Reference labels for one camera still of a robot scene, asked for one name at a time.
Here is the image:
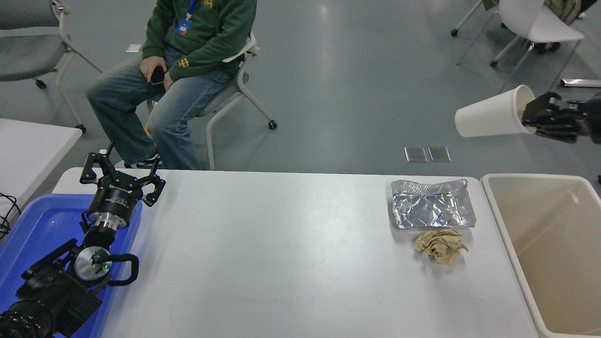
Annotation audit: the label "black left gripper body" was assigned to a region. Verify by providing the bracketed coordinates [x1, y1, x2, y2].
[87, 177, 143, 221]

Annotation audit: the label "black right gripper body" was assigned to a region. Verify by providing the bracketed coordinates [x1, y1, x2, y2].
[585, 92, 601, 145]

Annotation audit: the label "white paper cup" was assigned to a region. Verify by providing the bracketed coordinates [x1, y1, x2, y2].
[454, 84, 537, 138]

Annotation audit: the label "silver foil tray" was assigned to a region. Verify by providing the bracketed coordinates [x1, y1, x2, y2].
[391, 178, 477, 230]

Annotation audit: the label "person's right hand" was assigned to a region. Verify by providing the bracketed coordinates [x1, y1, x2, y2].
[141, 56, 168, 81]

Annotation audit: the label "white table foot bar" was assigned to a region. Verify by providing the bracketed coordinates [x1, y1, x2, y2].
[560, 79, 601, 89]

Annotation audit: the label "white side table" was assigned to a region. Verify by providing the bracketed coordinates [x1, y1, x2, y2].
[0, 118, 83, 221]

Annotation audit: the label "blue plastic tray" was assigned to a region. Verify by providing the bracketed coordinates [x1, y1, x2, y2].
[0, 194, 143, 338]

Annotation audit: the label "white shell chair metal legs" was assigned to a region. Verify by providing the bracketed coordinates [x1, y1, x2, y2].
[457, 0, 586, 109]

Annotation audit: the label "large pale plastic bin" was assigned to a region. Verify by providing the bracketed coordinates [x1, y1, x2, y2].
[480, 173, 601, 338]

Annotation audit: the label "beige garment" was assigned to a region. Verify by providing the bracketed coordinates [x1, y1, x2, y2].
[544, 0, 583, 25]

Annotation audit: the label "white grey castor chair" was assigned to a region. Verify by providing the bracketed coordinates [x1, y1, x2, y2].
[146, 31, 278, 172]

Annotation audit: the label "crumpled tan paper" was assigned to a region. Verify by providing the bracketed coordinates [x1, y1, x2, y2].
[415, 229, 469, 265]

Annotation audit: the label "seated person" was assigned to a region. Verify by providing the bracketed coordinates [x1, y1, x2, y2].
[86, 0, 258, 170]

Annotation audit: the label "black cable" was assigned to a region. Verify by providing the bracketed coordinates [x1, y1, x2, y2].
[0, 193, 22, 241]

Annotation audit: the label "grey armchair with white frame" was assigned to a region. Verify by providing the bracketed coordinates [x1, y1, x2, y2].
[0, 0, 103, 135]

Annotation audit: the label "blue lanyard badge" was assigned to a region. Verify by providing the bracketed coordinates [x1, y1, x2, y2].
[175, 0, 198, 37]

